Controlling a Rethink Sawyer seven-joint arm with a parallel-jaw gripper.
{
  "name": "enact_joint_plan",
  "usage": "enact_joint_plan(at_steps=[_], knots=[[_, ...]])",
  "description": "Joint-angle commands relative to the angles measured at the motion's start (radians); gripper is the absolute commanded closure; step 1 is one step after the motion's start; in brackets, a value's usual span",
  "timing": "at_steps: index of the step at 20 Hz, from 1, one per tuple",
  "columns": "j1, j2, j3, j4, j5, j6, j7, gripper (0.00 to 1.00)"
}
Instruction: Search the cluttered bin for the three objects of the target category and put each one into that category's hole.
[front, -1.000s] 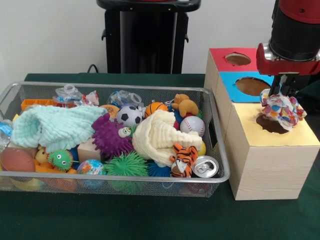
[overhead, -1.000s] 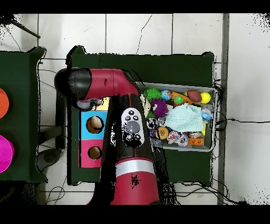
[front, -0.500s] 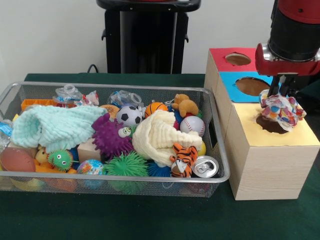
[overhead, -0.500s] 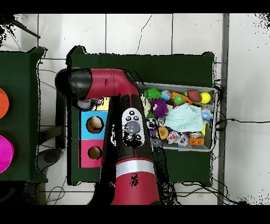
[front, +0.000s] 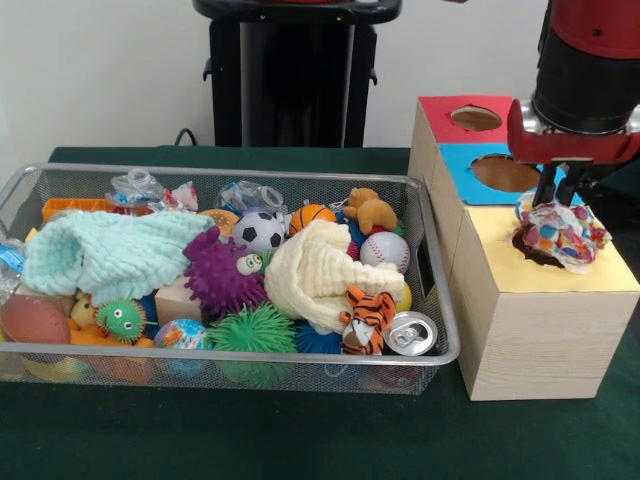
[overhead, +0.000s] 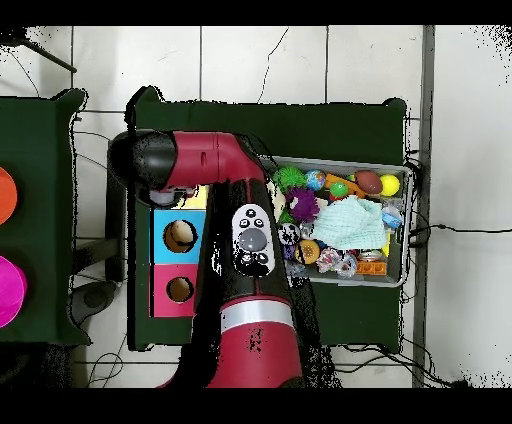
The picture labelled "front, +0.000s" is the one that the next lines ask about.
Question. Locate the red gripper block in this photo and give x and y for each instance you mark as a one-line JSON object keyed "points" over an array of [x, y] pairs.
{"points": [[575, 150]]}

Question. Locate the tiger plush toy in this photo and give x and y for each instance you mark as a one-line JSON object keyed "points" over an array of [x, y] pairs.
{"points": [[368, 318]]}

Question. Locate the pale yellow cloth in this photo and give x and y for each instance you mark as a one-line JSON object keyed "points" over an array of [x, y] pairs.
{"points": [[320, 275]]}

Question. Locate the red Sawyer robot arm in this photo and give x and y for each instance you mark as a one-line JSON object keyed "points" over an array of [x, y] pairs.
{"points": [[590, 60]]}

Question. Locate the clear mesh bin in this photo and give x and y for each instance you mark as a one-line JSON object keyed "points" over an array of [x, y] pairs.
{"points": [[60, 180]]}

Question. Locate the white ball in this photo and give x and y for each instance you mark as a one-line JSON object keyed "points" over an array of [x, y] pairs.
{"points": [[385, 250]]}

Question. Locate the orange bear plush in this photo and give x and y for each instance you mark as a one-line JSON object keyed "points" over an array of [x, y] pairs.
{"points": [[370, 212]]}

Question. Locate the silver drink can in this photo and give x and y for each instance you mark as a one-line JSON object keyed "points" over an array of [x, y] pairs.
{"points": [[410, 333]]}

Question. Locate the small orange basketball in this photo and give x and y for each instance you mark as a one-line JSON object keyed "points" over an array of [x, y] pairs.
{"points": [[310, 216]]}

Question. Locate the small soccer ball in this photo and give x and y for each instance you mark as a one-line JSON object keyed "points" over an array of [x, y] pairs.
{"points": [[258, 230]]}

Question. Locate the large green spiky ball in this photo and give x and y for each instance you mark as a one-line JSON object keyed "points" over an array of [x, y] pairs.
{"points": [[252, 330]]}

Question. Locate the purple spiky ball with eyes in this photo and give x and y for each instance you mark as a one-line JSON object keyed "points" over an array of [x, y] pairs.
{"points": [[225, 270]]}

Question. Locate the dark green table cloth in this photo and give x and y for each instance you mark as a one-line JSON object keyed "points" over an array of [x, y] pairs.
{"points": [[300, 440]]}

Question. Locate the mint green cloth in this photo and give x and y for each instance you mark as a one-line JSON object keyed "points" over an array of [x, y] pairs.
{"points": [[110, 250]]}

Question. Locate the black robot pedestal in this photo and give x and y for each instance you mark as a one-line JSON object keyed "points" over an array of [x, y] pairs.
{"points": [[290, 90]]}

